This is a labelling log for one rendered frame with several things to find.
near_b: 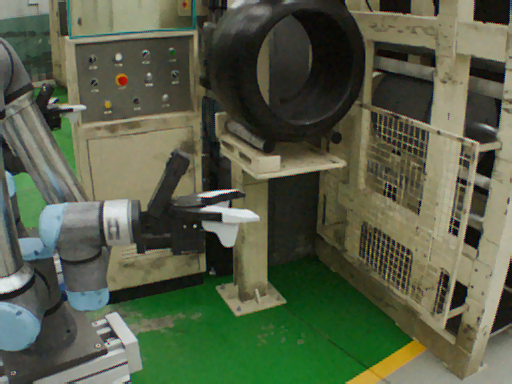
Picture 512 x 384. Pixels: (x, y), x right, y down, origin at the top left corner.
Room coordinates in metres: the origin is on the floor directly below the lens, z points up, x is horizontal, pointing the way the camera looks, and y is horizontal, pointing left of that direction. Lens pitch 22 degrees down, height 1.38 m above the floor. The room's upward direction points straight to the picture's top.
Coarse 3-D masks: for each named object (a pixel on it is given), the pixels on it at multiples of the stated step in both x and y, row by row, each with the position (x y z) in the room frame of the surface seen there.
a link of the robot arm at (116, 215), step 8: (112, 200) 0.72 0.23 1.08; (120, 200) 0.72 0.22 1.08; (128, 200) 0.73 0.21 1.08; (104, 208) 0.70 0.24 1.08; (112, 208) 0.70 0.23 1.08; (120, 208) 0.70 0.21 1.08; (128, 208) 0.71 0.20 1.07; (104, 216) 0.68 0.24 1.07; (112, 216) 0.69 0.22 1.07; (120, 216) 0.69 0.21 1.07; (128, 216) 0.69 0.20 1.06; (104, 224) 0.68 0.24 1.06; (112, 224) 0.68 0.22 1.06; (120, 224) 0.68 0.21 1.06; (128, 224) 0.69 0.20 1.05; (104, 232) 0.68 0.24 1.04; (112, 232) 0.67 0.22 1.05; (120, 232) 0.68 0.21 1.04; (128, 232) 0.68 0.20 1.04; (112, 240) 0.68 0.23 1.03; (120, 240) 0.68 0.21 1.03; (128, 240) 0.69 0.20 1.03
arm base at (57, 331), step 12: (60, 300) 0.81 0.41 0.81; (48, 312) 0.77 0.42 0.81; (60, 312) 0.80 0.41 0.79; (48, 324) 0.76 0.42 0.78; (60, 324) 0.78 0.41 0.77; (72, 324) 0.82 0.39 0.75; (48, 336) 0.75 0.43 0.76; (60, 336) 0.77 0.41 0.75; (72, 336) 0.80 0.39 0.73; (36, 348) 0.74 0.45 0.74; (48, 348) 0.74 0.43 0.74; (60, 348) 0.76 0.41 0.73
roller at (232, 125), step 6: (234, 120) 1.92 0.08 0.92; (228, 126) 1.90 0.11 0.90; (234, 126) 1.86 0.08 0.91; (240, 126) 1.83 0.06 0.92; (234, 132) 1.85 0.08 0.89; (240, 132) 1.79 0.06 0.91; (246, 132) 1.76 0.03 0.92; (252, 132) 1.73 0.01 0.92; (246, 138) 1.74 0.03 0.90; (252, 138) 1.70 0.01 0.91; (258, 138) 1.67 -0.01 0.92; (264, 138) 1.65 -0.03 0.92; (252, 144) 1.70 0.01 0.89; (258, 144) 1.65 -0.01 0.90; (264, 144) 1.62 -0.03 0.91; (270, 144) 1.62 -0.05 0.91; (264, 150) 1.62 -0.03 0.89; (270, 150) 1.62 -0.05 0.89
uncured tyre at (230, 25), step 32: (256, 0) 1.66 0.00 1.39; (288, 0) 1.64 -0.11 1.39; (320, 0) 1.69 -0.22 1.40; (224, 32) 1.67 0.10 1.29; (256, 32) 1.59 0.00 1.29; (320, 32) 2.00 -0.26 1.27; (352, 32) 1.74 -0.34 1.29; (224, 64) 1.61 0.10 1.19; (256, 64) 1.59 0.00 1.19; (320, 64) 2.00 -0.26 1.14; (352, 64) 1.76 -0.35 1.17; (224, 96) 1.66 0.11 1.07; (256, 96) 1.59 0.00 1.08; (320, 96) 1.97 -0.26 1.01; (352, 96) 1.75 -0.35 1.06; (256, 128) 1.63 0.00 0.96; (288, 128) 1.64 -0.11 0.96; (320, 128) 1.70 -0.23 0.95
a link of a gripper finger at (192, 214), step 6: (180, 210) 0.70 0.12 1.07; (186, 210) 0.69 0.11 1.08; (192, 210) 0.69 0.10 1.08; (198, 210) 0.69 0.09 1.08; (204, 210) 0.69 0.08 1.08; (186, 216) 0.69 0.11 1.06; (192, 216) 0.68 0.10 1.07; (198, 216) 0.68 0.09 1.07; (204, 216) 0.68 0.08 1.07; (210, 216) 0.68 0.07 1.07; (216, 216) 0.68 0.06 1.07
